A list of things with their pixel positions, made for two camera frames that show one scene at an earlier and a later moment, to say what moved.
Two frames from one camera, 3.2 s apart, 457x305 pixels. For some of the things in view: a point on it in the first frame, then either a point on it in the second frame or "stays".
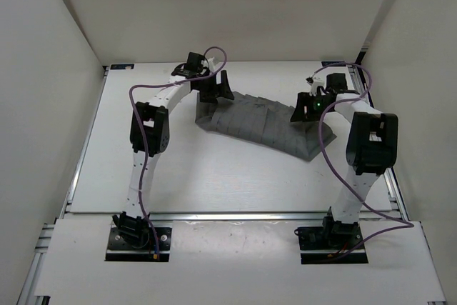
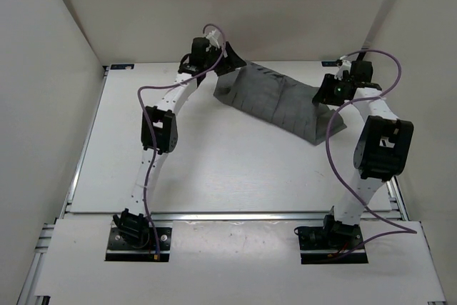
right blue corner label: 325,63 stays
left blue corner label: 122,66 stays
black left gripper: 210,96 -> 229,62
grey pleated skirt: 265,121 -> 280,99
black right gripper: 304,99 -> 328,82
